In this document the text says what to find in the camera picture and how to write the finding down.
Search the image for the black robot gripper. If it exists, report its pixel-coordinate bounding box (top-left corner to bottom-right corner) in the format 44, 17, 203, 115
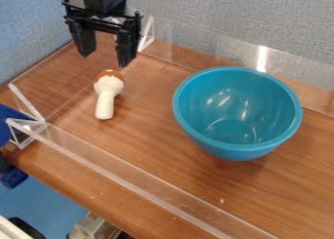
63, 0, 141, 67

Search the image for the white brown plush mushroom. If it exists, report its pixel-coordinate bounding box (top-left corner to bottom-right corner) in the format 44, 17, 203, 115
93, 69, 125, 120

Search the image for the blue plastic bowl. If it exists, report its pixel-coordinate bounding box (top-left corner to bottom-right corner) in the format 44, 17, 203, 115
172, 66, 303, 161

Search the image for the clear acrylic left barrier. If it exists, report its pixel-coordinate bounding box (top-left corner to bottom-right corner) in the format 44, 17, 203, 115
7, 16, 115, 122

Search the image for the clear acrylic barrier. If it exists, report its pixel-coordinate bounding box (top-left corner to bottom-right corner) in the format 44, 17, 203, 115
141, 17, 334, 117
7, 118, 278, 239
7, 16, 115, 122

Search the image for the clear acrylic back barrier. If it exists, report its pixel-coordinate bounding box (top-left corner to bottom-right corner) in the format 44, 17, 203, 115
141, 17, 334, 117

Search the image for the blue clamp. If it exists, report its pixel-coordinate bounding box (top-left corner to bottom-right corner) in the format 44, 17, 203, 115
0, 103, 29, 189

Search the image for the clear box under table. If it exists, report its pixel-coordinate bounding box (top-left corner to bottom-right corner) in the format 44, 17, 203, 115
67, 213, 128, 239

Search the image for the clear acrylic front barrier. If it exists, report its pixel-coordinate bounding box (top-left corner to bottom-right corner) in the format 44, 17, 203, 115
7, 118, 278, 239

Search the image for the black white object bottom left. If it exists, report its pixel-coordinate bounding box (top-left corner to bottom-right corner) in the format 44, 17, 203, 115
0, 216, 45, 239

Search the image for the clear acrylic corner bracket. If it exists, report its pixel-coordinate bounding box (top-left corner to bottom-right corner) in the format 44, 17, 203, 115
137, 17, 155, 52

